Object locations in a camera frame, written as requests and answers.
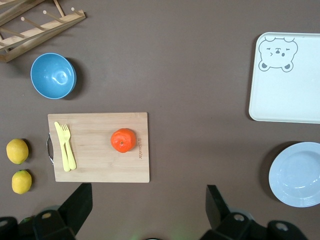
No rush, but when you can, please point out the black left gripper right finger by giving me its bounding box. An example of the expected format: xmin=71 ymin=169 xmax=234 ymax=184
xmin=205 ymin=184 xmax=231 ymax=230

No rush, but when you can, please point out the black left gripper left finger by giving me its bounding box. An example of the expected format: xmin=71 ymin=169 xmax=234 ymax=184
xmin=57 ymin=183 xmax=93 ymax=237

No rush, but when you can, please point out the orange fruit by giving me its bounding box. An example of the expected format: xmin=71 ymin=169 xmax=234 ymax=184
xmin=110 ymin=127 xmax=138 ymax=153

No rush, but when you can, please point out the pale blue plate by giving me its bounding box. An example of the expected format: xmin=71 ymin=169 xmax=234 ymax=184
xmin=268 ymin=141 xmax=320 ymax=208

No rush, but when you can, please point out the bamboo cutting board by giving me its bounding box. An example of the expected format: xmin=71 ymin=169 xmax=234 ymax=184
xmin=46 ymin=112 xmax=151 ymax=184

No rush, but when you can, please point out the yellow plastic fork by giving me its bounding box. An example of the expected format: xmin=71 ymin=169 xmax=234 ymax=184
xmin=60 ymin=123 xmax=77 ymax=171

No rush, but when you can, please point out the small yellow lemon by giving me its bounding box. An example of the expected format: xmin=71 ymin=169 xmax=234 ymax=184
xmin=11 ymin=169 xmax=33 ymax=195

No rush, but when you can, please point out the large yellow lemon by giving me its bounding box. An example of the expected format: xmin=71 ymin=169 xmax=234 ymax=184
xmin=6 ymin=138 xmax=30 ymax=165

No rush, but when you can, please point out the cream bear print tray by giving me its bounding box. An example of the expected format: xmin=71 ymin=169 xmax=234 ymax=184
xmin=248 ymin=31 xmax=320 ymax=124

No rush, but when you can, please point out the blue bowl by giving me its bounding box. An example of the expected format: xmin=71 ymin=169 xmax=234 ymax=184
xmin=30 ymin=52 xmax=78 ymax=100

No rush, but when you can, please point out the wooden dish rack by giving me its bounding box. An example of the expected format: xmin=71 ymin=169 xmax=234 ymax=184
xmin=0 ymin=0 xmax=87 ymax=63

